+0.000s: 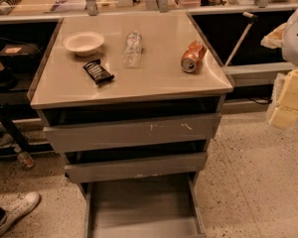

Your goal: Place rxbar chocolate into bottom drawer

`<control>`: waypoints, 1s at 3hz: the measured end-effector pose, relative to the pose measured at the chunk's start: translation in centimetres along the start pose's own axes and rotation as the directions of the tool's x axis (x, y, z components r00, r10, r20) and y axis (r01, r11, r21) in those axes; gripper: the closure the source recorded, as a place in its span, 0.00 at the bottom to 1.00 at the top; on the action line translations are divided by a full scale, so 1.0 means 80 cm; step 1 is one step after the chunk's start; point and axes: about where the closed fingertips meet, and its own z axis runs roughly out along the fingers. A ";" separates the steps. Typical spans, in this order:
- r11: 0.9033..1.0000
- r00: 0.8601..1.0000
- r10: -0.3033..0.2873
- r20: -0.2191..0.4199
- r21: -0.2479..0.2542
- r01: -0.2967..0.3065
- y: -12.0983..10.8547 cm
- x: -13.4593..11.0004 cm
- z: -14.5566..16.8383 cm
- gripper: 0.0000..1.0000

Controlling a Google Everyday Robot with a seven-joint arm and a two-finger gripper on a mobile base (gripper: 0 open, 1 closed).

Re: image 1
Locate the white sneaker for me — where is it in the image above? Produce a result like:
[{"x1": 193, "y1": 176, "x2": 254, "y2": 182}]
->
[{"x1": 0, "y1": 191, "x2": 41, "y2": 237}]

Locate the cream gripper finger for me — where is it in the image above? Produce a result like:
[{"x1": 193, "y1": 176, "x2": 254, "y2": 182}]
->
[{"x1": 268, "y1": 68, "x2": 298, "y2": 129}]

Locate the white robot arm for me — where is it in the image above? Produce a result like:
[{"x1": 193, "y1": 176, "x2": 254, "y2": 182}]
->
[{"x1": 260, "y1": 8, "x2": 298, "y2": 129}]

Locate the orange soda can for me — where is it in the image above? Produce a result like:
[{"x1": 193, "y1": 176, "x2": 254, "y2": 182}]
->
[{"x1": 181, "y1": 41, "x2": 207, "y2": 73}]

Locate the grey drawer cabinet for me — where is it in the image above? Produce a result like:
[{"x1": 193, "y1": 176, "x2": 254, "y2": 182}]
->
[{"x1": 27, "y1": 11, "x2": 236, "y2": 238}]

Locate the top grey drawer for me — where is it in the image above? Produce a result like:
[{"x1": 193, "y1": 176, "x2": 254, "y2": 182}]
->
[{"x1": 44, "y1": 113, "x2": 222, "y2": 153}]

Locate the middle grey drawer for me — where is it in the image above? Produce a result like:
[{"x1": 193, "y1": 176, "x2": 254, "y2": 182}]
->
[{"x1": 65, "y1": 152, "x2": 208, "y2": 183}]

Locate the white paper bowl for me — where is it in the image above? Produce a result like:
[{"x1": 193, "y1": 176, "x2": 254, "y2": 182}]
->
[{"x1": 63, "y1": 32, "x2": 104, "y2": 57}]

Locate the bottom open grey drawer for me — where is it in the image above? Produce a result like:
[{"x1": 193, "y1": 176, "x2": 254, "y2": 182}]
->
[{"x1": 83, "y1": 174, "x2": 207, "y2": 238}]

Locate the black rxbar chocolate wrapper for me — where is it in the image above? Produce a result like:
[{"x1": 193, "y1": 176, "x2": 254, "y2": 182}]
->
[{"x1": 82, "y1": 59, "x2": 114, "y2": 85}]

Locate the black bag with label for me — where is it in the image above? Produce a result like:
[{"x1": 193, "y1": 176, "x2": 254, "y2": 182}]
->
[{"x1": 0, "y1": 44, "x2": 41, "y2": 73}]

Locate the small bottle on floor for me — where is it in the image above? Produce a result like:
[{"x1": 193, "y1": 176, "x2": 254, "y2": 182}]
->
[{"x1": 14, "y1": 146, "x2": 35, "y2": 170}]

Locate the clear crushed plastic bottle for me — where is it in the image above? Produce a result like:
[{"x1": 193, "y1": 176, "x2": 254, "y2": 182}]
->
[{"x1": 123, "y1": 31, "x2": 143, "y2": 67}]

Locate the black-tipped white stick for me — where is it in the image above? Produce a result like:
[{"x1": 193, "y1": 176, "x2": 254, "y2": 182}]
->
[{"x1": 224, "y1": 12, "x2": 258, "y2": 66}]

